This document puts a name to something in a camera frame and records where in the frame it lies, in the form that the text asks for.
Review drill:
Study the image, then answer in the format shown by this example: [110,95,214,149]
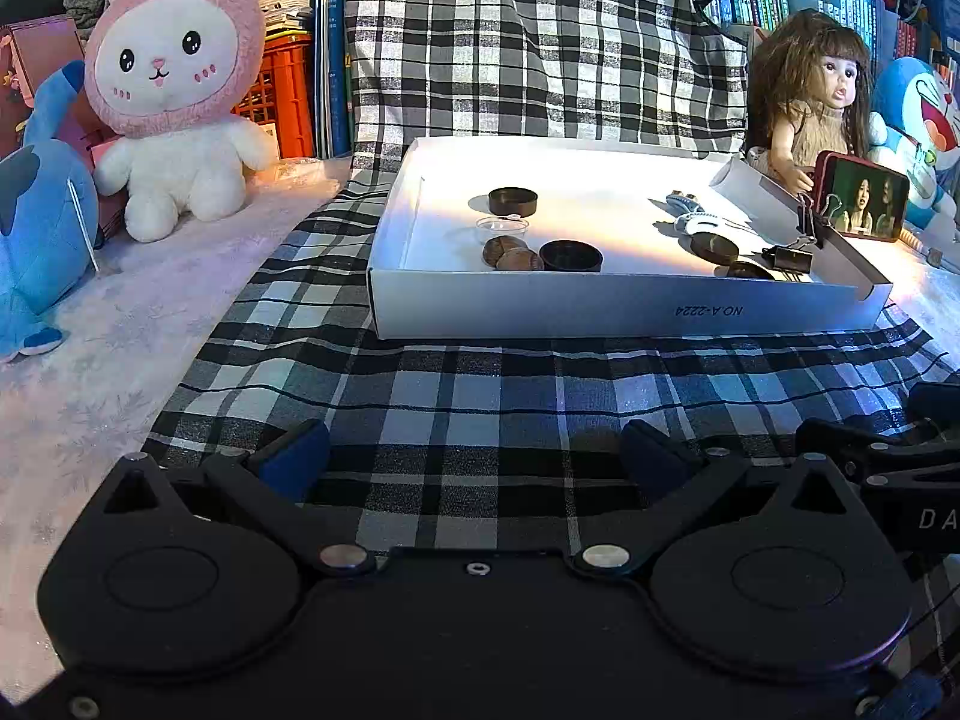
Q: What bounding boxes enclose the pink toy house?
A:
[0,15,125,233]

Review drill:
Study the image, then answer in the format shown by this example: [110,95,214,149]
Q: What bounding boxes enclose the blue cat plush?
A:
[866,56,960,230]

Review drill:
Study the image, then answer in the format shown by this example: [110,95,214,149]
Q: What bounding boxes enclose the pink white bunny plush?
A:
[84,0,280,243]

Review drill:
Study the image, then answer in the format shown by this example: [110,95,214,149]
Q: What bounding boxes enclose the orange plastic crate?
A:
[232,34,316,160]

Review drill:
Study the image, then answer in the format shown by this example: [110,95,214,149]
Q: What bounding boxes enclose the black white checkered cloth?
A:
[142,0,960,691]

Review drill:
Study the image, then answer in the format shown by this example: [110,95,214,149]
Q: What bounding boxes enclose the brown haired doll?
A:
[745,9,875,196]

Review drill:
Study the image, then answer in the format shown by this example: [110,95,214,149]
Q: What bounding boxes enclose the white cardboard box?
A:
[366,136,893,341]

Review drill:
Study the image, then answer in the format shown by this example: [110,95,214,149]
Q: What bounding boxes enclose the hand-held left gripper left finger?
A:
[101,418,376,578]

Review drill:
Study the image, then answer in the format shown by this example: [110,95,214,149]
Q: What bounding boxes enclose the smartphone in red case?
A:
[814,151,910,242]

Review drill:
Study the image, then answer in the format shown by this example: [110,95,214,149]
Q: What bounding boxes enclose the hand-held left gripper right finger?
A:
[570,420,863,578]

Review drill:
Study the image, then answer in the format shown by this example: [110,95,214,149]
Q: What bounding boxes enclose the dark round container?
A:
[538,239,604,272]
[489,186,541,215]

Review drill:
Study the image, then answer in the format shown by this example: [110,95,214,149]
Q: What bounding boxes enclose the blue spotted plush animal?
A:
[0,60,102,365]

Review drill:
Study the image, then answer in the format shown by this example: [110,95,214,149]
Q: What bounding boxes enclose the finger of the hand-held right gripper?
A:
[795,420,960,481]
[907,382,960,425]

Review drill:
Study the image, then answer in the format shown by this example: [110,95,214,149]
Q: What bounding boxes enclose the row of tall blue books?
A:
[313,0,391,160]

